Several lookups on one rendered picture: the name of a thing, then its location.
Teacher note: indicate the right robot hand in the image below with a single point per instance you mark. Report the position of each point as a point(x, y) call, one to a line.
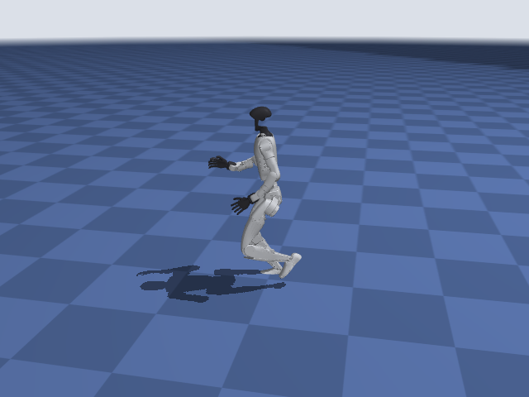
point(221, 163)

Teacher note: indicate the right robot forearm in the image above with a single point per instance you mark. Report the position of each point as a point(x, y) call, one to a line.
point(242, 165)

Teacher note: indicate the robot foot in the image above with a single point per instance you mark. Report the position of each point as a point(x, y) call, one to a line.
point(289, 265)
point(271, 271)

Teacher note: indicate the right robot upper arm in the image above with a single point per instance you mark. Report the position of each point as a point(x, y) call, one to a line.
point(254, 160)

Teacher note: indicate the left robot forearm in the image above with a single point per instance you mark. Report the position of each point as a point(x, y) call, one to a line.
point(265, 188)

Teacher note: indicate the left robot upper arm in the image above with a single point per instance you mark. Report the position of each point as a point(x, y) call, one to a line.
point(267, 152)

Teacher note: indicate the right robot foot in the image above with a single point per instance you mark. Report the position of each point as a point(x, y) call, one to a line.
point(271, 271)

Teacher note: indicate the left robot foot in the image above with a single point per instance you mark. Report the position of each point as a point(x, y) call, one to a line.
point(289, 265)

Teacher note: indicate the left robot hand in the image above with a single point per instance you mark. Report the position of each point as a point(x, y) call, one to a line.
point(243, 203)

